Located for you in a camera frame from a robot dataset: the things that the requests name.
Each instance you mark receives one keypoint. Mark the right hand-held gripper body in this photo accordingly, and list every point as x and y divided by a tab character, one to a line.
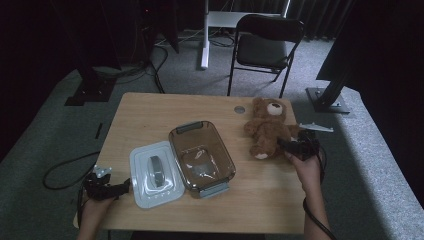
308	143

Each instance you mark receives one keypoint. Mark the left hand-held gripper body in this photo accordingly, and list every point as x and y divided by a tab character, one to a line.
98	186

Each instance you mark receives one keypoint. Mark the brown teddy bear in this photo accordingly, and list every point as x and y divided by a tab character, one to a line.
268	130

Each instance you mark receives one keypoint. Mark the clear brown storage box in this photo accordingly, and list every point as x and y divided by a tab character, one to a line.
203	156

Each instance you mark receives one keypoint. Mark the person's left hand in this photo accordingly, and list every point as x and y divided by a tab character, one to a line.
95	208

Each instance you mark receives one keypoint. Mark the person's right hand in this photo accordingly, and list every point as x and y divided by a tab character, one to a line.
306	173

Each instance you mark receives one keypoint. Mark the black metal stand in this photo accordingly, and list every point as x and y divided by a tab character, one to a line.
91	88
328	100

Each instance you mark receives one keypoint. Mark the black tape strip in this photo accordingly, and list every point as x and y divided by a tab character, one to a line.
98	130

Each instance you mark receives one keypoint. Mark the round grey table grommet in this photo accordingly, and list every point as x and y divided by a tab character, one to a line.
239	109

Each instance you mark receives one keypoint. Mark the black folding chair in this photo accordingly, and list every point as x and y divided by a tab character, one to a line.
263	46

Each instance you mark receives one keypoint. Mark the dark curtain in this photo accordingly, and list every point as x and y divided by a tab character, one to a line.
320	16

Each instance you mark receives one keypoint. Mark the white desk frame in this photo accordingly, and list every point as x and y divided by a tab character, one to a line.
205	40

